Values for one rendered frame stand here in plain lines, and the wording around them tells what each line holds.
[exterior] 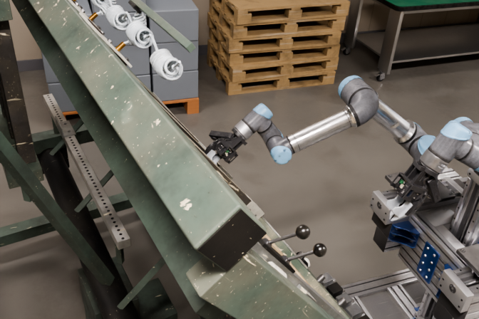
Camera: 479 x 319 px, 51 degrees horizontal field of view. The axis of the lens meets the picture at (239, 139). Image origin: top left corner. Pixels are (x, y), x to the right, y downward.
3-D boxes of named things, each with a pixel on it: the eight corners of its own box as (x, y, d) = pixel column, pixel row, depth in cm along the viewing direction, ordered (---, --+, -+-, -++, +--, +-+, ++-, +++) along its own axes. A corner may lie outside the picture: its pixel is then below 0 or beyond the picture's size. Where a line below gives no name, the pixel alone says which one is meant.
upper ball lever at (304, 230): (266, 253, 134) (313, 239, 129) (260, 248, 131) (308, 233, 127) (264, 241, 136) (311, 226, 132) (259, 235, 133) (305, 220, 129)
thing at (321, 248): (285, 270, 142) (329, 257, 138) (279, 265, 139) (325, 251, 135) (283, 257, 144) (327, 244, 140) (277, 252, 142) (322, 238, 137)
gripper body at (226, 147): (218, 156, 199) (241, 134, 199) (209, 144, 205) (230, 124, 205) (228, 165, 204) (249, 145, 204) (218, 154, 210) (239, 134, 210)
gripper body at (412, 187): (388, 186, 158) (411, 155, 154) (405, 192, 162) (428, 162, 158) (401, 201, 152) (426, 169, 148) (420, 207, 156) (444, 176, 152)
